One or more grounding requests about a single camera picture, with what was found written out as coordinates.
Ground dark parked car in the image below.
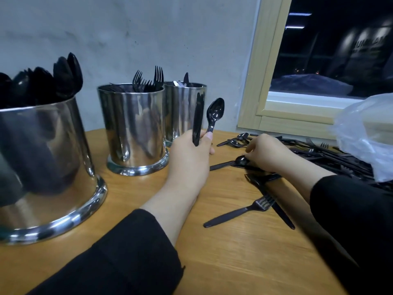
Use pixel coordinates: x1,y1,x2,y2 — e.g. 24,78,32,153
271,73,355,98

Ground person's left hand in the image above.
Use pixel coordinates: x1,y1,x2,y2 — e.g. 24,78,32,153
164,129,216,198

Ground person's left forearm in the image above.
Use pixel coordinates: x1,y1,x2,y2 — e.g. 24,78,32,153
27,181,199,295

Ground bunch of black spoons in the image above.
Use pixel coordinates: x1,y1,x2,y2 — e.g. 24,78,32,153
0,52,84,111

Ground person's right hand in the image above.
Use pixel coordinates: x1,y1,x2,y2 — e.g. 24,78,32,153
244,133,296,176

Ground pile of black plastic cutlery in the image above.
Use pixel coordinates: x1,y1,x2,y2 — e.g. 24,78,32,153
210,132,393,230

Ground clear plastic bag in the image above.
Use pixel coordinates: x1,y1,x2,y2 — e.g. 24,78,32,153
332,93,393,183

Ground black plastic fork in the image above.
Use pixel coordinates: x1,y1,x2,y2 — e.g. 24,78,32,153
153,66,165,90
203,193,276,229
131,70,145,93

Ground black plastic spoon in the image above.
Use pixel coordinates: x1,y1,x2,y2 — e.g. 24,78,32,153
205,98,226,134

